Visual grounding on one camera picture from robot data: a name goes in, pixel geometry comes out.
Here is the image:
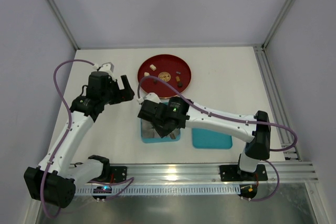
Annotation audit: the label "metal tongs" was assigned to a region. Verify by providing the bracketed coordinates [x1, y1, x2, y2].
[169, 133, 176, 140]

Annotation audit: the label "teal box lid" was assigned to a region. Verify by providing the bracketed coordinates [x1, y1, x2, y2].
[192, 129, 233, 150]

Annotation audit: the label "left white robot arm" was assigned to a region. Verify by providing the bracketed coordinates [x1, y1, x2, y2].
[24, 71, 134, 208]

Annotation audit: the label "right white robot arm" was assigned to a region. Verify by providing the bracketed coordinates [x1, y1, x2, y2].
[138, 97, 271, 174]

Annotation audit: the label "white chocolate cube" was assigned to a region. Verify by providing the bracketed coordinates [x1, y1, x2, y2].
[150, 64, 156, 71]

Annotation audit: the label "teal box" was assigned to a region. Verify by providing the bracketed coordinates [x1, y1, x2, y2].
[138, 110, 181, 144]

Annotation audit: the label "white paper cup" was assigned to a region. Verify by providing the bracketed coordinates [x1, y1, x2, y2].
[141, 121, 156, 139]

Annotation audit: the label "red round tray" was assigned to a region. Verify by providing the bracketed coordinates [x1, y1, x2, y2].
[137, 54, 192, 99]

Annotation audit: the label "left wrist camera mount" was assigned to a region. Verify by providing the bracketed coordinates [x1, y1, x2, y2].
[93, 62, 114, 76]

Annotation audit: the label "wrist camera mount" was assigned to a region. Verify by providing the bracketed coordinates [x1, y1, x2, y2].
[137, 92, 161, 104]
[93, 62, 114, 76]

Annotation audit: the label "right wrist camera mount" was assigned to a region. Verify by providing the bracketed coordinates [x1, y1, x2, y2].
[137, 92, 161, 104]

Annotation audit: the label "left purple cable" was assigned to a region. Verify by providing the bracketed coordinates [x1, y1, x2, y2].
[41, 60, 134, 219]

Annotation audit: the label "purple cable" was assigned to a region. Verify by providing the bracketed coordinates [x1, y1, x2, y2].
[41, 60, 134, 219]
[136, 76, 299, 202]

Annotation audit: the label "aluminium rail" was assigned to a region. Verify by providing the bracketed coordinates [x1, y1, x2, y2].
[67, 161, 320, 184]

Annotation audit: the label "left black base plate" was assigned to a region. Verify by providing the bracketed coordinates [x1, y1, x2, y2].
[108, 166, 128, 183]

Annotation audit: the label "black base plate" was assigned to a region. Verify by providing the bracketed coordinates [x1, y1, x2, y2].
[219, 164, 268, 182]
[108, 166, 128, 183]

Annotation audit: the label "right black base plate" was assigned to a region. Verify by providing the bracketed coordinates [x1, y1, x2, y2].
[219, 164, 268, 182]

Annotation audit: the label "perforated cable duct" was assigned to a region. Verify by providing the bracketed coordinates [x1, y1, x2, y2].
[75, 183, 240, 197]

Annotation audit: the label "left aluminium frame post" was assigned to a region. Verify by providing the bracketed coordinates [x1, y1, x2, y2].
[45, 0, 80, 50]

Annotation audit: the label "aluminium frame post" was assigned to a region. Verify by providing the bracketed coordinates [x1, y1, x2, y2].
[45, 0, 80, 50]
[261, 0, 296, 50]

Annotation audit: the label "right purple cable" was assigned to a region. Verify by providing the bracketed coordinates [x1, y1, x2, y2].
[136, 76, 299, 202]

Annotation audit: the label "right aluminium frame post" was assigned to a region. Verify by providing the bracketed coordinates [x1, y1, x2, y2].
[261, 0, 296, 50]

